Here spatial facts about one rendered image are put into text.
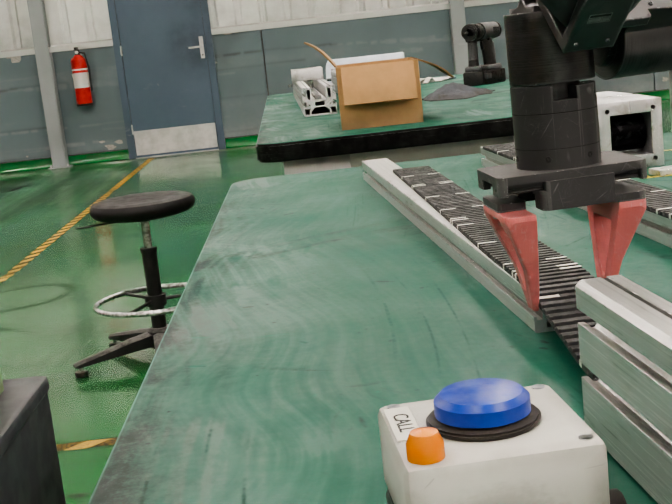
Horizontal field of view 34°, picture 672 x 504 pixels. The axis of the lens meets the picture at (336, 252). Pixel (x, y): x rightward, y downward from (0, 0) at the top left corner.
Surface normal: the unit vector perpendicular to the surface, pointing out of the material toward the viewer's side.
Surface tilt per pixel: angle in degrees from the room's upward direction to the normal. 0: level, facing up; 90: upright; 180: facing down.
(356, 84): 68
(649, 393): 90
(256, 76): 90
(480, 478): 90
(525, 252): 111
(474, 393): 3
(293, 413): 0
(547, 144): 90
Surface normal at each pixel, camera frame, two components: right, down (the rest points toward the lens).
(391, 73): -0.04, -0.26
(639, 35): 0.27, 0.15
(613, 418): -0.99, 0.12
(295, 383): -0.11, -0.98
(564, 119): -0.02, 0.19
